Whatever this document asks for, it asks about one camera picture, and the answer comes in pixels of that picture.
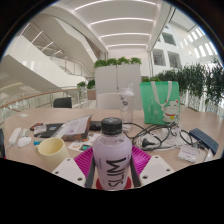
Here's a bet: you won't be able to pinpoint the small black device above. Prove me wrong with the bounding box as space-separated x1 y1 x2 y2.
89 120 103 132

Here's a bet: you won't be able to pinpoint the long ceiling light strips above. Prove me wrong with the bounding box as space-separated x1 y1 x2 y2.
73 0 158 48

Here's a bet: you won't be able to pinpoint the small white printed card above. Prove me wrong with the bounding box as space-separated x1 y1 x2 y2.
177 144 204 164

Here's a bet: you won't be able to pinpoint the glass railing wooden handrail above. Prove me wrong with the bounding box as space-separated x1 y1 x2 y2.
0 85 98 116

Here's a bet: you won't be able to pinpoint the row of tall green plants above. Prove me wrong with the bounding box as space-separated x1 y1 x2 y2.
142 56 224 116

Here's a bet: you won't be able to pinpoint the tangle of black cables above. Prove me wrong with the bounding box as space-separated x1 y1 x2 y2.
123 121 201 152

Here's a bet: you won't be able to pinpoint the white power strip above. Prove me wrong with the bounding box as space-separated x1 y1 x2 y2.
8 127 22 146

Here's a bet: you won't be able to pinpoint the black flat folder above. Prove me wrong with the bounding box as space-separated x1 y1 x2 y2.
33 122 65 139

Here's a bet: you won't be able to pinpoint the dark blue keyboard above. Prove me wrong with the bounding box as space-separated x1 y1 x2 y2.
188 127 220 156

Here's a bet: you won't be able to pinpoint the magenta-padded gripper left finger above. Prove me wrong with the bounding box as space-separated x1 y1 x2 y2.
52 147 98 190

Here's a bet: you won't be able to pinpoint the white and brown booklet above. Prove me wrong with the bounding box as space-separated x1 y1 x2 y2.
59 114 94 142

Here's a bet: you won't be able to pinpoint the green tote bag cat print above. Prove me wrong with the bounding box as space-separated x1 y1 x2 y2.
139 80 182 126

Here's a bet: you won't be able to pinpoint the white cabinet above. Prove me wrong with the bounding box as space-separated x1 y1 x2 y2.
94 63 143 111

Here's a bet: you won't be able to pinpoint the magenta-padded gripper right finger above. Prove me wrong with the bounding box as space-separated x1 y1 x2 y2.
130 145 175 188

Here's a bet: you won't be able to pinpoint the colourful sticker sheet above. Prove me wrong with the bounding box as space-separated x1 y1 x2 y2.
67 133 101 153

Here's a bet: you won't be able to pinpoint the green plants atop cabinet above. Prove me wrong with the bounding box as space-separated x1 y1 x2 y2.
93 56 143 69

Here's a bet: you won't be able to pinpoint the lilac drink bottle black cap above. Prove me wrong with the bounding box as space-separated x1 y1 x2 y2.
92 117 133 192

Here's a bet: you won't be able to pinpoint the cream yellow mug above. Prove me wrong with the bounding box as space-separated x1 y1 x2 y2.
34 137 71 170

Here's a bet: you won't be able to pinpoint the red and black phone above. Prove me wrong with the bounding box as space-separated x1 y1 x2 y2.
29 122 44 132

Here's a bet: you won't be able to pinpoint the planter with green plants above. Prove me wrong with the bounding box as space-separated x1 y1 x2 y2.
76 79 97 101

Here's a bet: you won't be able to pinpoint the clear plastic shaker bottle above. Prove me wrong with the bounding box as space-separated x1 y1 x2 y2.
119 83 136 125

